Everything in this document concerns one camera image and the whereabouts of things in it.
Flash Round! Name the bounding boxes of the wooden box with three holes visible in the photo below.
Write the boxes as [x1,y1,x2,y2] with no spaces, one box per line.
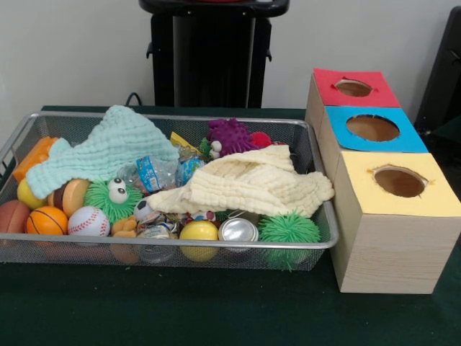
[304,67,461,295]

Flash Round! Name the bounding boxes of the silver mesh bin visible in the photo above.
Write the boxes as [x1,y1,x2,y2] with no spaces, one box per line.
[0,110,340,273]

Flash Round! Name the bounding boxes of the cream waffle cloth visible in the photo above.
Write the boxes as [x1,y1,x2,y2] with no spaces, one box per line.
[146,145,336,219]

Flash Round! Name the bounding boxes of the purple spiky toy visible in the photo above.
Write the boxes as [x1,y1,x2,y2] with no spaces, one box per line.
[205,117,259,152]

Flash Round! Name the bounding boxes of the silver tin can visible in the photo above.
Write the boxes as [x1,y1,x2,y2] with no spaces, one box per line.
[218,217,260,253]

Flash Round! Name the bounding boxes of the yellow ball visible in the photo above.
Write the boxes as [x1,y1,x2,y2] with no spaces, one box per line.
[179,220,220,263]

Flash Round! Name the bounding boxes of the plain green spiky ball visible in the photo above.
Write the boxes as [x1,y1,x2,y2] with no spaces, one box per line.
[257,210,321,272]

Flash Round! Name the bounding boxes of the mint green waffle cloth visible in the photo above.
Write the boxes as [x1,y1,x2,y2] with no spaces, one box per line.
[25,105,180,200]

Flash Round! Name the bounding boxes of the green spiky ball with eyes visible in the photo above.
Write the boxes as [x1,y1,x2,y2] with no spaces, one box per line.
[84,177,144,223]

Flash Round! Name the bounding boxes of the white baseball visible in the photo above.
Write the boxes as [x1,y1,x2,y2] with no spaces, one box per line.
[67,205,111,237]

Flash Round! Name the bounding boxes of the orange basketball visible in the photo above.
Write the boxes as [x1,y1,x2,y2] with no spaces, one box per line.
[24,205,69,236]

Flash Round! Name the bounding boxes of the brown football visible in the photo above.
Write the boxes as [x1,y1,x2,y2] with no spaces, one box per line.
[0,200,32,234]

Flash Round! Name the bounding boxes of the dark green side table cloth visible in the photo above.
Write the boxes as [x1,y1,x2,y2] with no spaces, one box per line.
[430,117,461,145]

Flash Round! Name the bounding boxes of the black flat panel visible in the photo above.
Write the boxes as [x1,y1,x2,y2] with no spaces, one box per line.
[413,6,461,138]

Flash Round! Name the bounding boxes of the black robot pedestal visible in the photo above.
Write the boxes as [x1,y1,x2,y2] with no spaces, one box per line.
[138,0,291,109]

